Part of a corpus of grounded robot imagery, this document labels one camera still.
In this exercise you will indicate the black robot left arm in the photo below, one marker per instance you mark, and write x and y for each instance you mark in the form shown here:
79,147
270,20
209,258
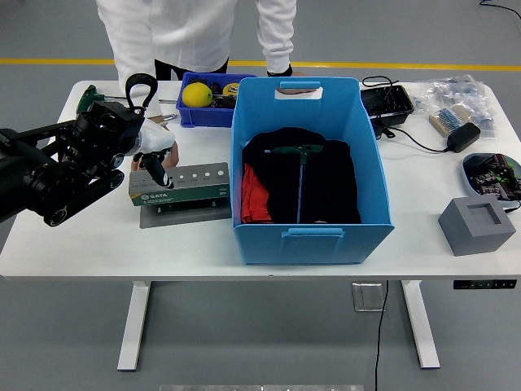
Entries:
61,175

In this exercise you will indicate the small dark blue bin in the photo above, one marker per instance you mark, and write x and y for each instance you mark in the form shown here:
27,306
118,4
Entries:
203,118

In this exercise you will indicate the black plastic tray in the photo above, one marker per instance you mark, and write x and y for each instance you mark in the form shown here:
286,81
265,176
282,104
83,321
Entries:
386,102

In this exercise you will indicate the dark round small part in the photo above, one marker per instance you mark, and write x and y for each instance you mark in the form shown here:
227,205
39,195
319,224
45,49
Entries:
215,86

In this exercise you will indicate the dark brown small part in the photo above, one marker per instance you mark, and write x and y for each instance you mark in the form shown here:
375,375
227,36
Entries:
224,102

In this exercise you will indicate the person's left forearm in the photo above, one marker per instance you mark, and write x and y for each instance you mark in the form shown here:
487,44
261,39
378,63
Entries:
278,49

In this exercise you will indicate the yellow ball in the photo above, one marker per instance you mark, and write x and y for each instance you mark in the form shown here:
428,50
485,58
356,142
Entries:
197,94

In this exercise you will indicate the yellow tape measure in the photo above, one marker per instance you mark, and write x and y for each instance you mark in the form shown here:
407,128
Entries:
232,89

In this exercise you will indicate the person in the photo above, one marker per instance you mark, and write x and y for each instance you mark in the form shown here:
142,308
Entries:
191,28

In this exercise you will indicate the black table control panel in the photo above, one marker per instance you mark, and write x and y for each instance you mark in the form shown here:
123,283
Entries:
484,284

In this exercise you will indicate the clear bags of components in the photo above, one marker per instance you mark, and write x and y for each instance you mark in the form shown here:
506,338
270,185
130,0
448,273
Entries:
452,91

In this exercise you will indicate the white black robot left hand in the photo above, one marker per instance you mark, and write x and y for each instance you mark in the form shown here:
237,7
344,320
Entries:
156,138

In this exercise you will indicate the grey foam block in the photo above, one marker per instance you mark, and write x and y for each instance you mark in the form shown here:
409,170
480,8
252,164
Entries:
468,236

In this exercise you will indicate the person's left hand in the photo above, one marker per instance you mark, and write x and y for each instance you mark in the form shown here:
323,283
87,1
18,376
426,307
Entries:
299,91

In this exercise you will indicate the black wristband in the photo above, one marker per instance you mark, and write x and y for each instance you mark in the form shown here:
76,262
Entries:
281,73

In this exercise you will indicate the person's right hand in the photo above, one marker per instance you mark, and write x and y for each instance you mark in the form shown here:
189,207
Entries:
174,156

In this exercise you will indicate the red cloth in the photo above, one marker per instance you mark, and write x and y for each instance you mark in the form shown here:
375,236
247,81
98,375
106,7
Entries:
254,195

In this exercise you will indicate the silver floor socket plate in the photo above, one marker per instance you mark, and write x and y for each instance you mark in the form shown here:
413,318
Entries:
366,297

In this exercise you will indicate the resistor tape strip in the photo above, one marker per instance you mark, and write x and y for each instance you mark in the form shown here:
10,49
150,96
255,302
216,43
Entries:
445,120

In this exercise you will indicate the white table leg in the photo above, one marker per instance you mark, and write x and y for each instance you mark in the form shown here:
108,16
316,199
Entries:
421,326
134,326

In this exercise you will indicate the green grey hex key stand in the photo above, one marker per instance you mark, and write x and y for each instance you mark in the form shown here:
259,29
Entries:
191,195

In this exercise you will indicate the black power adapter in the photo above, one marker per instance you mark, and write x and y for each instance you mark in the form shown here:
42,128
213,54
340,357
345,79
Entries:
464,136

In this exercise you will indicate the light blue plate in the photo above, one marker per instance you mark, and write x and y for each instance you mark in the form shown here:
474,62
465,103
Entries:
465,177

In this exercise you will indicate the large blue plastic box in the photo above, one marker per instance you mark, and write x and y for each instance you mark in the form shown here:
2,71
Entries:
317,244

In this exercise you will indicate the black cloth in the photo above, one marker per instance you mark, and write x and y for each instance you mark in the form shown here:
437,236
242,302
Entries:
325,183

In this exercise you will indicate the pile of electronic parts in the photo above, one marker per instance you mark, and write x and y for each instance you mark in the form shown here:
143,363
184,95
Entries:
492,175

